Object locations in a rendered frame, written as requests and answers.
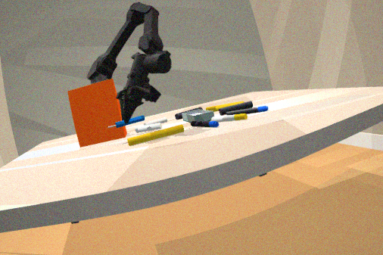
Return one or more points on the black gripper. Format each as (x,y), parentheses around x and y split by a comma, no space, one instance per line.
(132,94)

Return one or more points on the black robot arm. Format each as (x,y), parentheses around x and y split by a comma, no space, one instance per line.
(154,61)

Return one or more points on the dark grey cylinder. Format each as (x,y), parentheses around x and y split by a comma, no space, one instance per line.
(244,105)
(179,115)

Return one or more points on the grey stylus with blue tip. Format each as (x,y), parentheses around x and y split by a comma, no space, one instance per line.
(248,111)
(205,123)

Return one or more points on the yellow cylinder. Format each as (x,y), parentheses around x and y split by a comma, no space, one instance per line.
(216,108)
(154,135)

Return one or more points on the white marker with yellow cap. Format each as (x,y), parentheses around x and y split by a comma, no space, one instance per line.
(230,118)

